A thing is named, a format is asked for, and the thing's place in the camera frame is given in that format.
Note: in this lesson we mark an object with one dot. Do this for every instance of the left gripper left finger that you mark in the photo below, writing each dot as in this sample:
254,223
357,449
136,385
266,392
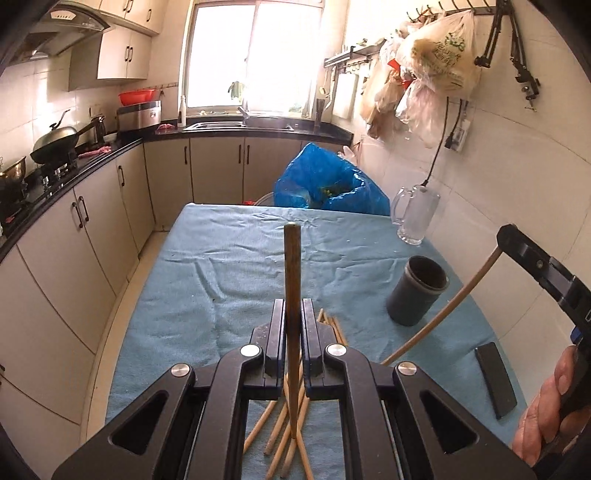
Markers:
190,422

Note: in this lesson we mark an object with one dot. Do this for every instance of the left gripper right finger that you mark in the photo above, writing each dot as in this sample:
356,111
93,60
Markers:
397,422

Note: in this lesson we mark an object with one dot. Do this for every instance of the bamboo chopstick two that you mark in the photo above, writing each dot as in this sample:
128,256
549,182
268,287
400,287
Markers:
464,292

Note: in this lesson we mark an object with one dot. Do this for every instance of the bamboo chopstick four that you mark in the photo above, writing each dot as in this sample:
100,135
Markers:
281,419

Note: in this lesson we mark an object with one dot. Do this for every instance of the bamboo chopstick six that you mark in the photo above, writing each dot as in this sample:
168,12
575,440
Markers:
334,323

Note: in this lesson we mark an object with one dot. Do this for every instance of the dark grey utensil holder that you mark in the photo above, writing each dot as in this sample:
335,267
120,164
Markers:
422,283

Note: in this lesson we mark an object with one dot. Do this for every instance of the bamboo chopstick one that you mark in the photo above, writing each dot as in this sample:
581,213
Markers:
292,316

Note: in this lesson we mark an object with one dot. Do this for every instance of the bamboo chopstick three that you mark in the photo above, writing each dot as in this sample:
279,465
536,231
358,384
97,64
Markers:
259,425

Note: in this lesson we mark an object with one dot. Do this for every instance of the lower kitchen cabinets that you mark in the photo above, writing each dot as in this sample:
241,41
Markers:
60,286

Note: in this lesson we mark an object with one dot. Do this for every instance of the kitchen cabinets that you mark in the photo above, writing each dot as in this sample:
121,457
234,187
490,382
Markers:
60,286
121,52

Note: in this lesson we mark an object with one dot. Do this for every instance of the kitchen window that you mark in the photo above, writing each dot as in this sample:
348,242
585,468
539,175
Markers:
259,56

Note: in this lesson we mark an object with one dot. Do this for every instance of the upper kitchen cabinets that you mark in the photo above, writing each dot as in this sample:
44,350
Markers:
121,52

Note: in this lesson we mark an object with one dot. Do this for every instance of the person right hand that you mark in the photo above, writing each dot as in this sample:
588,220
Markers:
541,421

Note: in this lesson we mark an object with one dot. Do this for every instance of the black smartphone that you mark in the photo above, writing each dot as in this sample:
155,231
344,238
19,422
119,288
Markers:
497,380

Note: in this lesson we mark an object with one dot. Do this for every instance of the blue table cloth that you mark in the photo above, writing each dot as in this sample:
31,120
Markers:
220,269

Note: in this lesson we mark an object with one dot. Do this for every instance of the clear glass mug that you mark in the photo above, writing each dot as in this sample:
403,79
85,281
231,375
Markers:
412,210

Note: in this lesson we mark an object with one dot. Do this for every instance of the translucent pink plastic bag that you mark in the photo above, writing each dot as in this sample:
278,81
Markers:
423,111

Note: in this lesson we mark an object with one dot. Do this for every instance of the blue plastic bag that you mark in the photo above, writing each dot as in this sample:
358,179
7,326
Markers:
319,179

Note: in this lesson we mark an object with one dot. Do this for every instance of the printed plastic shopping bag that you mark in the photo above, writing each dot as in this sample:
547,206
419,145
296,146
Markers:
442,55

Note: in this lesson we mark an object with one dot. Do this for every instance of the steel cooking pot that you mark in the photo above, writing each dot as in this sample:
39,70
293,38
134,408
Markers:
13,187

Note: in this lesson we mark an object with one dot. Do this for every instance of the sink faucet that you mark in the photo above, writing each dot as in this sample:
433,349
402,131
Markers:
246,116

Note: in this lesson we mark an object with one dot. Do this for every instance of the red plastic basin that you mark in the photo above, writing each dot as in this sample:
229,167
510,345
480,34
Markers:
133,97

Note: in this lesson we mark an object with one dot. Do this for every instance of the range hood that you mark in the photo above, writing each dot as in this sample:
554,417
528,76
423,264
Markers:
65,25

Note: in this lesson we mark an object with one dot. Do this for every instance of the black wok with handle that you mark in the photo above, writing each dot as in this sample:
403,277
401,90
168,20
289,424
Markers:
60,140

